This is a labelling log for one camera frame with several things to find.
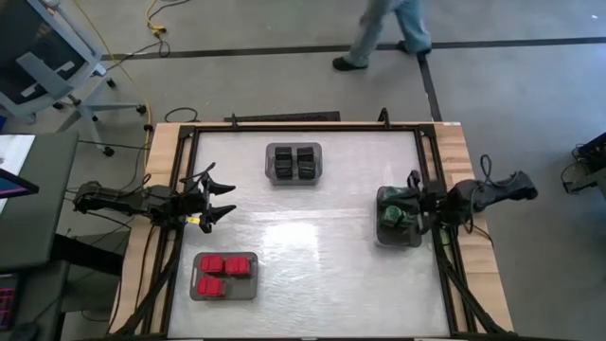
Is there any thin black cable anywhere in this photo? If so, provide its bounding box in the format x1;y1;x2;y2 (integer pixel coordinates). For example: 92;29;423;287
75;137;153;152

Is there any black looped floor cable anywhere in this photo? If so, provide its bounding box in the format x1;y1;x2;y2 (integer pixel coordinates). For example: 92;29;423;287
164;106;200;123

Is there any dark tablet screen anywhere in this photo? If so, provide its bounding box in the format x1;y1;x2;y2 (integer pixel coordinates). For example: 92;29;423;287
0;168;41;200

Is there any black metal table frame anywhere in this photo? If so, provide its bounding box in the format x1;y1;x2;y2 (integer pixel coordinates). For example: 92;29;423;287
111;107;517;341

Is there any white sheet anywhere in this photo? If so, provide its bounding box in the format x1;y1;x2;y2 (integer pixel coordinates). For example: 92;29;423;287
0;135;37;214

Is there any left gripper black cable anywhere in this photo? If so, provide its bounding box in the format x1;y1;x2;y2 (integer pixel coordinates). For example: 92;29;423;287
178;162;217;186

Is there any red-lidded paprika tin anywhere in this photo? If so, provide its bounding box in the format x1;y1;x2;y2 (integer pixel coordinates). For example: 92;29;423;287
199;255;225;275
196;277;226;298
223;256;252;278

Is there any backlit keyboard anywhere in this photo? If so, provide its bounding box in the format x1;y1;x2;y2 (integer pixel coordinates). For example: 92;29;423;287
0;283;18;332

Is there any dark grey desk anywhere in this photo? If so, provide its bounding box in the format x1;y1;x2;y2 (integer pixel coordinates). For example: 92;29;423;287
0;131;80;274

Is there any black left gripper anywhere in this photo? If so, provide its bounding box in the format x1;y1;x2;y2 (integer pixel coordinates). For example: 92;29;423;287
181;171;238;235

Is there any grey plastic bin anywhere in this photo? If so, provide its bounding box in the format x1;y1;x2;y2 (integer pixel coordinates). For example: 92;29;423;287
188;251;259;302
375;185;425;248
263;141;324;186

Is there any person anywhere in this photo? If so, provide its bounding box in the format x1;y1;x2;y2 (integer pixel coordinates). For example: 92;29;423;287
330;0;433;72

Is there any black flat bar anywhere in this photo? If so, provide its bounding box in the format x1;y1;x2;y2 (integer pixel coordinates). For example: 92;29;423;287
223;110;342;124

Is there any black equipment with cables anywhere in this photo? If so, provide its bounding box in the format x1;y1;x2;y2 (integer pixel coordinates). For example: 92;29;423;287
560;131;606;196

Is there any grey office chair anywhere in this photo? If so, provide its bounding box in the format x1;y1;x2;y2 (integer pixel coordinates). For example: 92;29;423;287
0;0;149;158

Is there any black desk base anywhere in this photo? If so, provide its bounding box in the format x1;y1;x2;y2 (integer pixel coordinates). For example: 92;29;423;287
49;231;125;278

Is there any yellow cable with plug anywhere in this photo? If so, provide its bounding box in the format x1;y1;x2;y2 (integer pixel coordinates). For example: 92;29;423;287
144;0;168;38

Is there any long yellow floor cable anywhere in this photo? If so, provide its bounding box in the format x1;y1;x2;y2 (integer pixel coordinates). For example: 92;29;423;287
74;0;155;171

